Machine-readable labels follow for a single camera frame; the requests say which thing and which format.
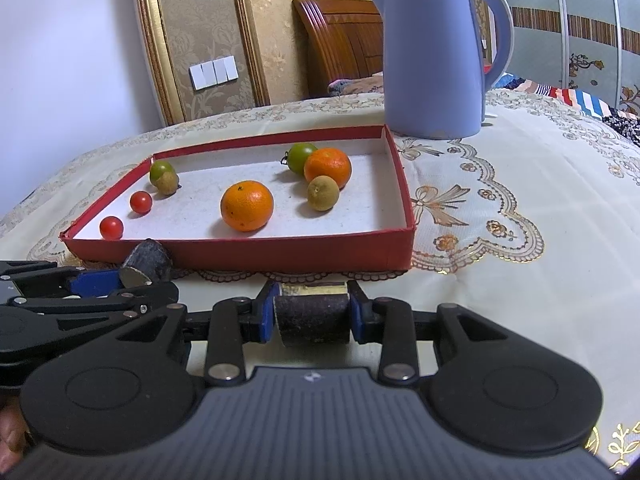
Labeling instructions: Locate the red cardboard box tray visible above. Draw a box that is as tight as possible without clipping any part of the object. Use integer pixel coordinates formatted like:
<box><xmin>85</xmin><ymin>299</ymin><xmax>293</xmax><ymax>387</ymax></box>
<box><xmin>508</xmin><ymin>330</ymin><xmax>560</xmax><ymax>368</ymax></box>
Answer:
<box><xmin>60</xmin><ymin>124</ymin><xmax>417</xmax><ymax>273</ymax></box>

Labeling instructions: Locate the blue electric kettle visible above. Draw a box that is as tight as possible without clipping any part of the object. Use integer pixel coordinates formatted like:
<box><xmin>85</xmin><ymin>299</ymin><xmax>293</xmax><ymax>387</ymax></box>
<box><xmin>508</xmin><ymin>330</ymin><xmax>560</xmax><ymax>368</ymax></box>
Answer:
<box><xmin>366</xmin><ymin>0</ymin><xmax>515</xmax><ymax>141</ymax></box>

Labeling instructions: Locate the white wall light switch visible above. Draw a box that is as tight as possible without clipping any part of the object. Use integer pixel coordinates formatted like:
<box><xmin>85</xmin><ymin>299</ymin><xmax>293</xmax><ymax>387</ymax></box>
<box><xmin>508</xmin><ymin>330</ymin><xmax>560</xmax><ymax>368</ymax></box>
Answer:
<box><xmin>189</xmin><ymin>56</ymin><xmax>239</xmax><ymax>92</ymax></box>

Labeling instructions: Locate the green tomato with stem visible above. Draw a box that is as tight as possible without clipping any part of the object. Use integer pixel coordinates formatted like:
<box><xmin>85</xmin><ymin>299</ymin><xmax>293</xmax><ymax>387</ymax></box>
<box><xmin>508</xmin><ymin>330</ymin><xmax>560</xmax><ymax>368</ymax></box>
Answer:
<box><xmin>280</xmin><ymin>142</ymin><xmax>319</xmax><ymax>177</ymax></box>

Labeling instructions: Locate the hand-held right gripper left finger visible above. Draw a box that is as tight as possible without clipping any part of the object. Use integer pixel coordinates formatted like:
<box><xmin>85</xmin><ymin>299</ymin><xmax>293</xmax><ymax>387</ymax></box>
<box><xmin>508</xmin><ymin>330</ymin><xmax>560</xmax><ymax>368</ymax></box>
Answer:
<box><xmin>120</xmin><ymin>281</ymin><xmax>277</xmax><ymax>387</ymax></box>

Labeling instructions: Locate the striped colourful bedding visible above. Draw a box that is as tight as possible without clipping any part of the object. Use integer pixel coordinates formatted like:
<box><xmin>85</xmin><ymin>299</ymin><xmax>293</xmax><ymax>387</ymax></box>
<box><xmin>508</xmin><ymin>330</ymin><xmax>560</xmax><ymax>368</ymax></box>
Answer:
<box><xmin>492</xmin><ymin>74</ymin><xmax>626</xmax><ymax>121</ymax></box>

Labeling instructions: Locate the dark floral cloth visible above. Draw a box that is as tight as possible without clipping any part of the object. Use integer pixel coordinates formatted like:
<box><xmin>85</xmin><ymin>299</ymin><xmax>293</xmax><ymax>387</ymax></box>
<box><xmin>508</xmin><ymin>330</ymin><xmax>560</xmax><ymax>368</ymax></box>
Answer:
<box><xmin>602</xmin><ymin>112</ymin><xmax>640</xmax><ymax>146</ymax></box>

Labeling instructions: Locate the speckled orange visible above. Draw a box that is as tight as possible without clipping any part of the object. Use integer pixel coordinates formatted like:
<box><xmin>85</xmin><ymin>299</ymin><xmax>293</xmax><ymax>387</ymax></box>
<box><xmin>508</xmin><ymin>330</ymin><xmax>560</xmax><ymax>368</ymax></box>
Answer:
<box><xmin>220</xmin><ymin>180</ymin><xmax>275</xmax><ymax>233</ymax></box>

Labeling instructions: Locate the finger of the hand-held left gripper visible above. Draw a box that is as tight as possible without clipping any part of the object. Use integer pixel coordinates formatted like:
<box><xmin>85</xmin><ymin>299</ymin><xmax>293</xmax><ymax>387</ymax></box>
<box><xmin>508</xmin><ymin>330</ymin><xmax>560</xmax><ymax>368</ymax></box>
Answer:
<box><xmin>10</xmin><ymin>281</ymin><xmax>180</xmax><ymax>321</ymax></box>
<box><xmin>0</xmin><ymin>261</ymin><xmax>121</xmax><ymax>297</ymax></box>

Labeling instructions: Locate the plain orange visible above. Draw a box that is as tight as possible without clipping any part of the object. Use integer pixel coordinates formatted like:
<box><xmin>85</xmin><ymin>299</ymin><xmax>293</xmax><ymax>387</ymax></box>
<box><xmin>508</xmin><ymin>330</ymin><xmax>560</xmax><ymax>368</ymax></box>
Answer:
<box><xmin>304</xmin><ymin>147</ymin><xmax>352</xmax><ymax>191</ymax></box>

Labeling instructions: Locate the wooden bed headboard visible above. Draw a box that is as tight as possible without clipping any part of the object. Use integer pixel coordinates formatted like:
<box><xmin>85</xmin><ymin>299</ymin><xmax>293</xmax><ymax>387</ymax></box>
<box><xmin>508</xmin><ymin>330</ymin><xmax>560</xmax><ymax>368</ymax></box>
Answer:
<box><xmin>292</xmin><ymin>0</ymin><xmax>386</xmax><ymax>98</ymax></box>

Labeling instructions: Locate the gold wall moulding frame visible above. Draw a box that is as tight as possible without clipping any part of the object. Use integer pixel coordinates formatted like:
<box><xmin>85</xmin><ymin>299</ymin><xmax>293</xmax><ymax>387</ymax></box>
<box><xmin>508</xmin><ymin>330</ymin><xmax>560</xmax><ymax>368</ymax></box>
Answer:
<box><xmin>131</xmin><ymin>0</ymin><xmax>271</xmax><ymax>126</ymax></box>

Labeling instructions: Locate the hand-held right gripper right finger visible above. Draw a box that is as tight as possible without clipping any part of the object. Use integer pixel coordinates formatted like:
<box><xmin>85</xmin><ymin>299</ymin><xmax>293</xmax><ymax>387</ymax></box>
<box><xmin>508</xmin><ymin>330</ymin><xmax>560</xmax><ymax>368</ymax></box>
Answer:
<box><xmin>348</xmin><ymin>280</ymin><xmax>508</xmax><ymax>386</ymax></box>

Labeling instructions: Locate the pink patterned cloth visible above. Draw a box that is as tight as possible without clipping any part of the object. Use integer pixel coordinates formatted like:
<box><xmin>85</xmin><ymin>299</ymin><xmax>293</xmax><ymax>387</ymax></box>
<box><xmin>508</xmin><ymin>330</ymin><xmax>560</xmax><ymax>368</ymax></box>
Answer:
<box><xmin>327</xmin><ymin>72</ymin><xmax>386</xmax><ymax>97</ymax></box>

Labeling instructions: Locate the wardrobe with floral sliding doors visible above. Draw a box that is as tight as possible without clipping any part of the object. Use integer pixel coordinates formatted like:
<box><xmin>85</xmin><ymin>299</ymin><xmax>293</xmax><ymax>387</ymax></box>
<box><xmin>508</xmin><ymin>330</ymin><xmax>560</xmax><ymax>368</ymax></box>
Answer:
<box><xmin>482</xmin><ymin>0</ymin><xmax>640</xmax><ymax>106</ymax></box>

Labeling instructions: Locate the person's left hand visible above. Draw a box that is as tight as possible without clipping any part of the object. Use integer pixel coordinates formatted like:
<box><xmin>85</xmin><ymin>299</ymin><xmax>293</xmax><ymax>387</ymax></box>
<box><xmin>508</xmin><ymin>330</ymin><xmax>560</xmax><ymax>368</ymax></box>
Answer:
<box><xmin>0</xmin><ymin>402</ymin><xmax>27</xmax><ymax>466</ymax></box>

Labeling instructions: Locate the stemless green tomato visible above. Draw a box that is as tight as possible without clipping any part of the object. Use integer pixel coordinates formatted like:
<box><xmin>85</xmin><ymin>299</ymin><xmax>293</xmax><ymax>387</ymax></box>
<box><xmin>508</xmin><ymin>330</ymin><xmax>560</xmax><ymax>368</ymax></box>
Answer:
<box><xmin>149</xmin><ymin>160</ymin><xmax>176</xmax><ymax>186</ymax></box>

